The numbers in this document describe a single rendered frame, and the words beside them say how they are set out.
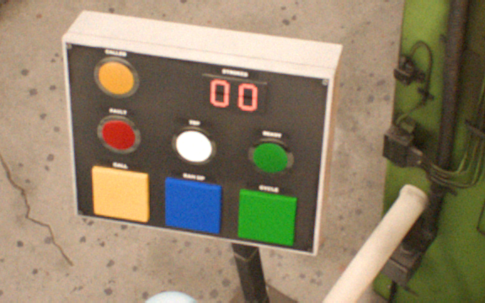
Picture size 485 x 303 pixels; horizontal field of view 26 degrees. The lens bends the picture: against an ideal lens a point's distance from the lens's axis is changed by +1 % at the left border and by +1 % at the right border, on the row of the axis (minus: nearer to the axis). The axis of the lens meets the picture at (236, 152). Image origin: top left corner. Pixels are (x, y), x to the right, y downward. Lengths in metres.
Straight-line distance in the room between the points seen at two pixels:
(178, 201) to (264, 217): 0.12
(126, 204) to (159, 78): 0.20
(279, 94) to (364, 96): 1.35
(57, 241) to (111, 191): 1.12
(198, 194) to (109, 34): 0.24
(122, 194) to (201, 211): 0.11
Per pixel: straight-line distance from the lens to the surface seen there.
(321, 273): 2.43
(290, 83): 1.27
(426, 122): 1.59
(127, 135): 1.36
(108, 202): 1.43
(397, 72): 1.48
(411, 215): 1.79
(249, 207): 1.38
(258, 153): 1.33
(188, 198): 1.39
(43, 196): 2.59
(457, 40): 1.34
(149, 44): 1.31
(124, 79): 1.32
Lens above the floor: 2.28
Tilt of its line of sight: 63 degrees down
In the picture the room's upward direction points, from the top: 11 degrees counter-clockwise
